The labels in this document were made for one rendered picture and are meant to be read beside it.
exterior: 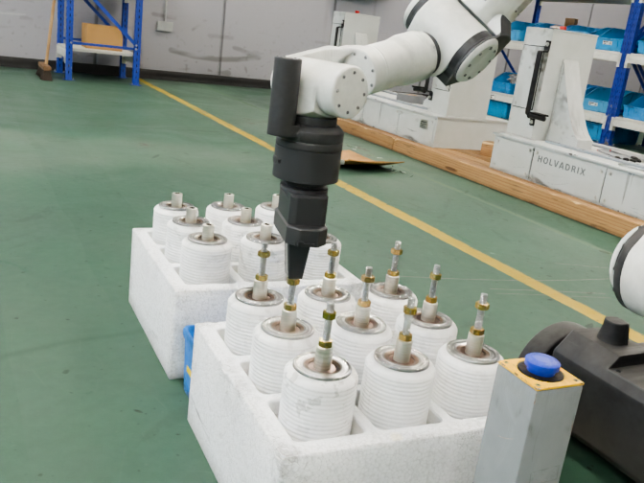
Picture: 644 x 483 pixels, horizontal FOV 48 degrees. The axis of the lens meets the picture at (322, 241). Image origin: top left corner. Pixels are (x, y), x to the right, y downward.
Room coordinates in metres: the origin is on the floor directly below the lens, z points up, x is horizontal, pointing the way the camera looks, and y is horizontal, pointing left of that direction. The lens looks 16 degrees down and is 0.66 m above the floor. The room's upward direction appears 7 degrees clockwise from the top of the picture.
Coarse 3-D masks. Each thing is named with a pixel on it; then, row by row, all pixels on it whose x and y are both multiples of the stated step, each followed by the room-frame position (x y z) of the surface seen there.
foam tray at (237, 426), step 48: (192, 384) 1.07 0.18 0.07; (240, 384) 0.89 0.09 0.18; (240, 432) 0.86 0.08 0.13; (384, 432) 0.82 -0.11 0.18; (432, 432) 0.83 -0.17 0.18; (480, 432) 0.86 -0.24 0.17; (240, 480) 0.84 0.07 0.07; (288, 480) 0.74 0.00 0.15; (336, 480) 0.77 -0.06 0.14; (384, 480) 0.80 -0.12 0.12; (432, 480) 0.83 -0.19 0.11
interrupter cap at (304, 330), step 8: (264, 320) 0.95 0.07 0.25; (272, 320) 0.96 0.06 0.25; (280, 320) 0.96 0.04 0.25; (296, 320) 0.97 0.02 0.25; (304, 320) 0.97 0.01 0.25; (264, 328) 0.92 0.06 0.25; (272, 328) 0.93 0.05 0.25; (296, 328) 0.95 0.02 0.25; (304, 328) 0.94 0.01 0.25; (312, 328) 0.94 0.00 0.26; (280, 336) 0.90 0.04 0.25; (288, 336) 0.90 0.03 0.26; (296, 336) 0.91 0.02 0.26; (304, 336) 0.91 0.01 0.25
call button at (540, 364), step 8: (528, 360) 0.76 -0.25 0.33; (536, 360) 0.76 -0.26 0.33; (544, 360) 0.76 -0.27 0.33; (552, 360) 0.77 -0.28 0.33; (528, 368) 0.76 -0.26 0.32; (536, 368) 0.75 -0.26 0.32; (544, 368) 0.75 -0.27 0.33; (552, 368) 0.75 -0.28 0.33; (544, 376) 0.75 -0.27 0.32; (552, 376) 0.76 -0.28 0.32
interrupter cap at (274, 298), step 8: (240, 288) 1.06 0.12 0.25; (248, 288) 1.07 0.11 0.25; (240, 296) 1.03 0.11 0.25; (248, 296) 1.04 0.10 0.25; (272, 296) 1.05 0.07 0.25; (280, 296) 1.05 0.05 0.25; (248, 304) 1.01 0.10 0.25; (256, 304) 1.01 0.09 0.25; (264, 304) 1.01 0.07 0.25; (272, 304) 1.02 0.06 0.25
